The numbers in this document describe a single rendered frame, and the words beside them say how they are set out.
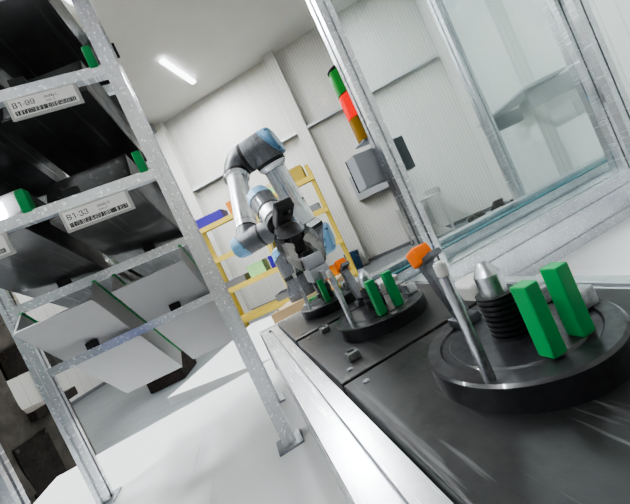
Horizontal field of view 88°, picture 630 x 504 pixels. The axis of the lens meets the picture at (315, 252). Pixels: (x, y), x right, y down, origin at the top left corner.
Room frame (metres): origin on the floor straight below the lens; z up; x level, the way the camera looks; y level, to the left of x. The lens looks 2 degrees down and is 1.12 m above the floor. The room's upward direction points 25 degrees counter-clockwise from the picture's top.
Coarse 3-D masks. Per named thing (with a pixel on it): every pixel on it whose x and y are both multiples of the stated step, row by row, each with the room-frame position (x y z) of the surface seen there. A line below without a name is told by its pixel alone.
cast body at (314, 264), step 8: (312, 248) 0.74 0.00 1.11; (304, 256) 0.73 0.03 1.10; (312, 256) 0.71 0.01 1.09; (320, 256) 0.72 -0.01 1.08; (304, 264) 0.72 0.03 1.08; (312, 264) 0.71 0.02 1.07; (320, 264) 0.71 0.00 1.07; (304, 272) 0.75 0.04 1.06; (312, 272) 0.70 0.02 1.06; (320, 272) 0.69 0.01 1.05; (312, 280) 0.71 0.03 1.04
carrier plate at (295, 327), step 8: (352, 304) 0.66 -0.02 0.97; (336, 312) 0.65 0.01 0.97; (288, 320) 0.79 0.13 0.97; (296, 320) 0.75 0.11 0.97; (304, 320) 0.71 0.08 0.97; (312, 320) 0.68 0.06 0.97; (320, 320) 0.65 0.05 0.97; (328, 320) 0.62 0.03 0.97; (336, 320) 0.61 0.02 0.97; (280, 328) 0.79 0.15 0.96; (288, 328) 0.71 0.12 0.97; (296, 328) 0.67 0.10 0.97; (304, 328) 0.64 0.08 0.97; (312, 328) 0.62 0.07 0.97; (288, 336) 0.68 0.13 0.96; (296, 336) 0.61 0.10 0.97; (304, 336) 0.59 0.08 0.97; (296, 344) 0.60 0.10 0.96
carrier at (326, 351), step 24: (336, 288) 0.44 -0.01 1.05; (360, 288) 0.49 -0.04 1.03; (408, 288) 0.47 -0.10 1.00; (432, 288) 0.52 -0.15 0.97; (360, 312) 0.50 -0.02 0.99; (384, 312) 0.44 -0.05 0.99; (408, 312) 0.43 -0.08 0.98; (432, 312) 0.42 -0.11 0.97; (312, 336) 0.56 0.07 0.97; (336, 336) 0.51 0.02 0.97; (360, 336) 0.44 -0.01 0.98; (384, 336) 0.42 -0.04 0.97; (408, 336) 0.38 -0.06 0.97; (312, 360) 0.48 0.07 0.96; (336, 360) 0.41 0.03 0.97; (360, 360) 0.38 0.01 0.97; (384, 360) 0.36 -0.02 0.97; (336, 384) 0.37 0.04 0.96
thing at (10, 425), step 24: (0, 336) 2.80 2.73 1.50; (0, 360) 2.85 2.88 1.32; (48, 360) 2.96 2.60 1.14; (0, 384) 2.62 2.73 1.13; (0, 408) 2.53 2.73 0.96; (72, 408) 3.12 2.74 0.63; (0, 432) 2.46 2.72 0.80; (24, 432) 2.61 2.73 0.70; (48, 432) 2.80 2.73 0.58; (24, 456) 2.52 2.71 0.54; (48, 456) 2.69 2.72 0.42; (24, 480) 2.43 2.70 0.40; (48, 480) 2.60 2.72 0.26
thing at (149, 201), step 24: (96, 168) 0.52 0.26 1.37; (120, 168) 0.52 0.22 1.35; (48, 192) 0.51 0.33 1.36; (144, 192) 0.53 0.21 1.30; (120, 216) 0.53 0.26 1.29; (144, 216) 0.55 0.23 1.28; (168, 216) 0.60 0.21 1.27; (96, 240) 0.55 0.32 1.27; (120, 240) 0.58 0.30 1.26; (144, 240) 0.61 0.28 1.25; (168, 240) 0.64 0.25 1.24; (144, 264) 0.67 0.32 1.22; (168, 264) 0.70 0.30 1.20
